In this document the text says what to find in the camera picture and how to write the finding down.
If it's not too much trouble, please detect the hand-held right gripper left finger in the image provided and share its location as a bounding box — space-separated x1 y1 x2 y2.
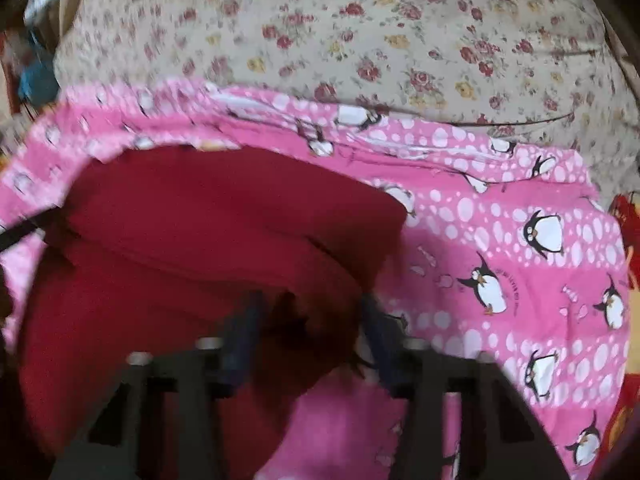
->
50 291 271 480

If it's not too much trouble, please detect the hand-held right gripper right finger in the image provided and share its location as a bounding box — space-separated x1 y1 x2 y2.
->
359 292 571 480

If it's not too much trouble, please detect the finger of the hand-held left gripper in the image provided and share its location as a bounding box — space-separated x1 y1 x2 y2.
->
0 209 67 255

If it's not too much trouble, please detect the dark red garment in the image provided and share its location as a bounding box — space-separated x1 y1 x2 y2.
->
17 142 408 480

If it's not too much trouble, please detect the pink penguin print blanket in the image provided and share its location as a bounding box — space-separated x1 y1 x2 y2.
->
0 77 632 480

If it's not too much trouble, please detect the blue plastic bag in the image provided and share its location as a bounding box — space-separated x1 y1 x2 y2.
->
17 30 62 108

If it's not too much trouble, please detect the red printed cloth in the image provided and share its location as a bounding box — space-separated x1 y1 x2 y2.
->
590 192 640 461

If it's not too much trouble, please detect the floral quilt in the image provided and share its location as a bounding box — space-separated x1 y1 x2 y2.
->
52 0 640 211

